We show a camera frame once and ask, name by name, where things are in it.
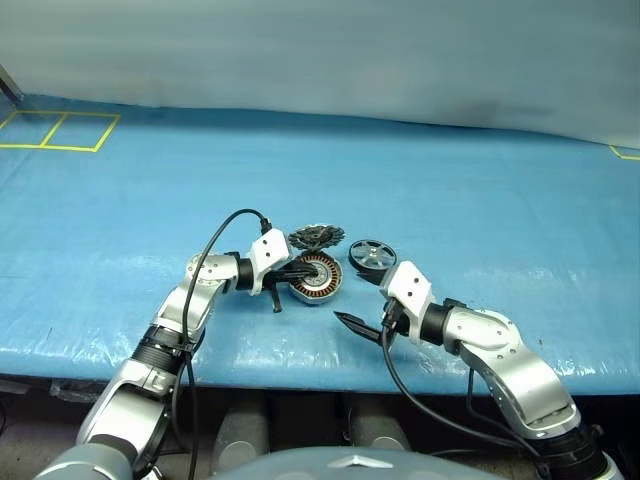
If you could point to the finned round motor lid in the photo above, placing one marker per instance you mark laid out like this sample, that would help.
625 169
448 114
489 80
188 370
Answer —
320 235

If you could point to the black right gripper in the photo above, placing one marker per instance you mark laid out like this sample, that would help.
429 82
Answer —
392 325

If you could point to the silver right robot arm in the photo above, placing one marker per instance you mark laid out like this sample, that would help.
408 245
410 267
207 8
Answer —
520 380

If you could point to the white foam backdrop sheet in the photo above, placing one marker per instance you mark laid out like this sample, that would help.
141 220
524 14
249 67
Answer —
320 50

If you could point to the grey robot torso with emblem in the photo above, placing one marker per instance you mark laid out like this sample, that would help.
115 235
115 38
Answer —
350 465

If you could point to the dark metal post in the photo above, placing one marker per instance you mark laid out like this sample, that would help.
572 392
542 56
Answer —
7 82

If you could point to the dark crumpled plastic piece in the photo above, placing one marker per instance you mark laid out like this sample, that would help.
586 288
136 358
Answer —
75 391

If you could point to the silver spoked rotor black rim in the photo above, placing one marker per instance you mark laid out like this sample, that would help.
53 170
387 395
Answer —
372 257

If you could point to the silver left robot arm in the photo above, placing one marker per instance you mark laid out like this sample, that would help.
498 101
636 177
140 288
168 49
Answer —
190 305

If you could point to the silver motor housing copper windings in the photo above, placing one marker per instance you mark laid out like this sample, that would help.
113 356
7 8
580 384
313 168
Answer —
325 287

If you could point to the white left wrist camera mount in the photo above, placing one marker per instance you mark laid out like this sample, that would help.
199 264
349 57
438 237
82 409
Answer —
267 252

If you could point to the blue plastic table cover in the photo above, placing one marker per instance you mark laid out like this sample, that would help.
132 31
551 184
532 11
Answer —
450 200

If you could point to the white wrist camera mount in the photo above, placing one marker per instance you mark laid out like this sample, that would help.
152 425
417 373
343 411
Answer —
267 252
410 287

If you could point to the dark grey rounded shape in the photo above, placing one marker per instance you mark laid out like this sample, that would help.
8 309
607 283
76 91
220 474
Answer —
242 435
380 425

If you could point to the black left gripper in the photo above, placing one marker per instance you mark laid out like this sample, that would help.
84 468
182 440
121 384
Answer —
276 297

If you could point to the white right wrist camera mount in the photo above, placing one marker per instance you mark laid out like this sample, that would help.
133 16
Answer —
410 287

